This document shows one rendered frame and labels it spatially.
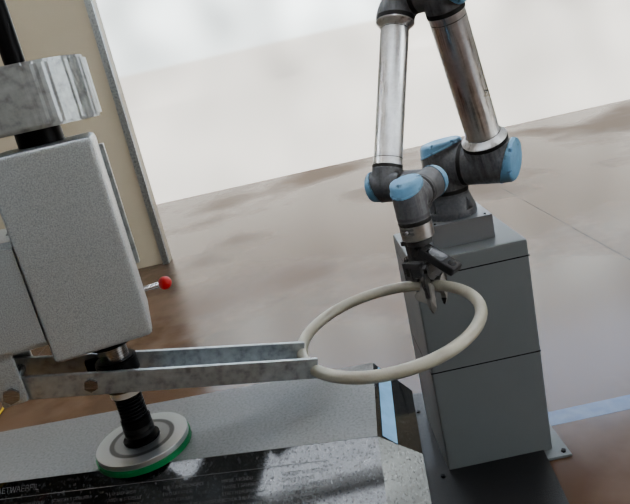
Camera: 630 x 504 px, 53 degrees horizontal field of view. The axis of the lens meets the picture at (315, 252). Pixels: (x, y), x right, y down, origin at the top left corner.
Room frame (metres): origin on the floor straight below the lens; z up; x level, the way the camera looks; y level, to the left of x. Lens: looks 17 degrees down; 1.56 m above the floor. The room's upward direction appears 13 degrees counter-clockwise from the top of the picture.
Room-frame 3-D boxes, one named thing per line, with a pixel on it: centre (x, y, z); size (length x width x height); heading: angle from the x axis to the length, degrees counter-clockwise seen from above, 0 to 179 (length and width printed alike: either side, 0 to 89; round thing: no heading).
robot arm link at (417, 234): (1.64, -0.28, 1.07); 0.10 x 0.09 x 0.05; 134
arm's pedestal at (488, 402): (2.21, -0.51, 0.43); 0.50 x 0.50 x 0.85; 89
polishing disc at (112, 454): (1.31, 0.49, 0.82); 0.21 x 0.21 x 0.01
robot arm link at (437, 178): (1.73, -0.34, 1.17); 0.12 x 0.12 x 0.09; 51
